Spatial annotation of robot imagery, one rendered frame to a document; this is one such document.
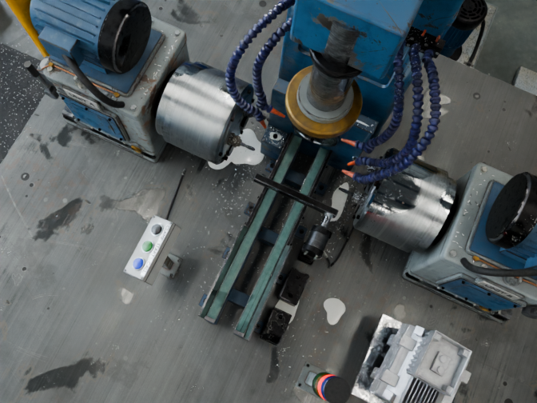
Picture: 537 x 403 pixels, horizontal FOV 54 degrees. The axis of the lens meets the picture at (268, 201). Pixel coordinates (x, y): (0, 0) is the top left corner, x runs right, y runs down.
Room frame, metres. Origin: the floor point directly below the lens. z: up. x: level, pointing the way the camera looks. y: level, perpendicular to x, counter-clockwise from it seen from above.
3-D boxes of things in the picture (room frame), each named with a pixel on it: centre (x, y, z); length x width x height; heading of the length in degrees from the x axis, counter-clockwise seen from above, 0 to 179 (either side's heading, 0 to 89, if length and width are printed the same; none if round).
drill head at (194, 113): (0.63, 0.27, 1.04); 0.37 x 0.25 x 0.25; 76
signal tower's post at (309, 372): (-0.06, -0.23, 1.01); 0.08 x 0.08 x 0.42; 76
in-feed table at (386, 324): (0.01, -0.49, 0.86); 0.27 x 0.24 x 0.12; 76
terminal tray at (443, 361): (0.05, -0.49, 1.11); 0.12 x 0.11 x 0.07; 160
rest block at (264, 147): (0.64, 0.02, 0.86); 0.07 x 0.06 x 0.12; 76
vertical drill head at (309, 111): (0.58, -0.08, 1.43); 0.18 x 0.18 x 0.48
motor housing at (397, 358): (0.01, -0.47, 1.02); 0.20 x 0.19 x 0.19; 160
